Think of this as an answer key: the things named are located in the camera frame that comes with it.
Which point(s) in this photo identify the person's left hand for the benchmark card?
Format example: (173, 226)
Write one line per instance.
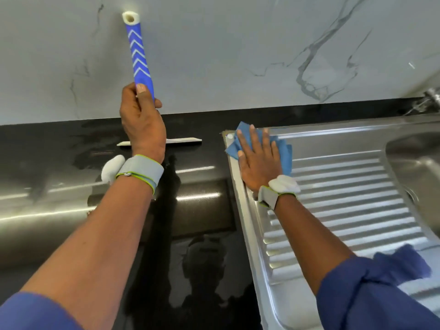
(143, 123)

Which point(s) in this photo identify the person's right hand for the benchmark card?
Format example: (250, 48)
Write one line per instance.
(258, 165)

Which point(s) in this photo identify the blue cloth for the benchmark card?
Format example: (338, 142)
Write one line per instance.
(285, 156)

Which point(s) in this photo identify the blue white squeegee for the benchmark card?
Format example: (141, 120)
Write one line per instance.
(137, 55)

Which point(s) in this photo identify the stainless steel sink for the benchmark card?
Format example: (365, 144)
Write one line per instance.
(357, 202)

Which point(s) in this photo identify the chrome faucet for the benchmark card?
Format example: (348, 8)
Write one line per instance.
(426, 101)

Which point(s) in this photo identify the person's right forearm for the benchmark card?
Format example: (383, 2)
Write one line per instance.
(313, 237)

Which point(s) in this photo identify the person's left forearm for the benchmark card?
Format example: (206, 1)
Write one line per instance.
(89, 257)

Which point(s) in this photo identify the white left wrist tracker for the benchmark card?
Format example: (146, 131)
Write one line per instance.
(134, 169)

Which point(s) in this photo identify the metal drain strainer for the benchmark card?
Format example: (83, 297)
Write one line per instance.
(412, 196)

